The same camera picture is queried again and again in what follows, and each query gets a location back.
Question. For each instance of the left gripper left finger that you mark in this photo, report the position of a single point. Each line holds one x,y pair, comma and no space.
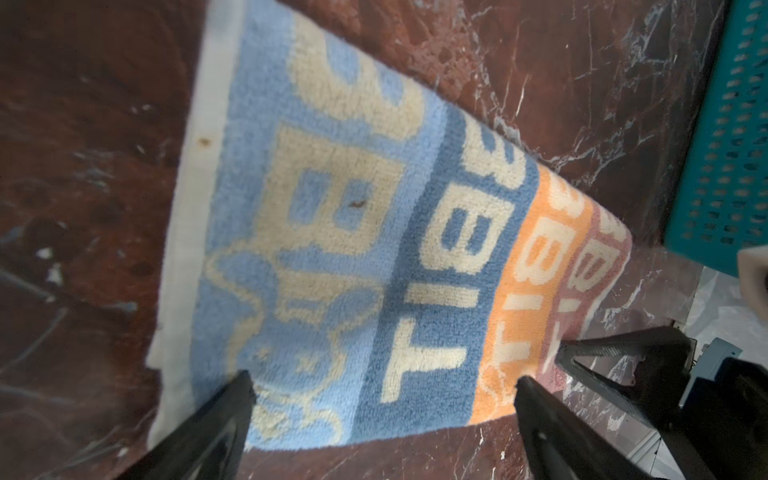
209,444

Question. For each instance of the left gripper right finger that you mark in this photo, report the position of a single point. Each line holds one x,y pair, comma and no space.
559,445

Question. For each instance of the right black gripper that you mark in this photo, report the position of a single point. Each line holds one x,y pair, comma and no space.
721,430

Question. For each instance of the teal perforated plastic basket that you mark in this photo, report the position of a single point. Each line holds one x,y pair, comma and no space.
720,205

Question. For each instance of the striped rabbit print towel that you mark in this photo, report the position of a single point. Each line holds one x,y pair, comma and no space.
381,263

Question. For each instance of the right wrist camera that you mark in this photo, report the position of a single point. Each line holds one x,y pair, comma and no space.
709,362

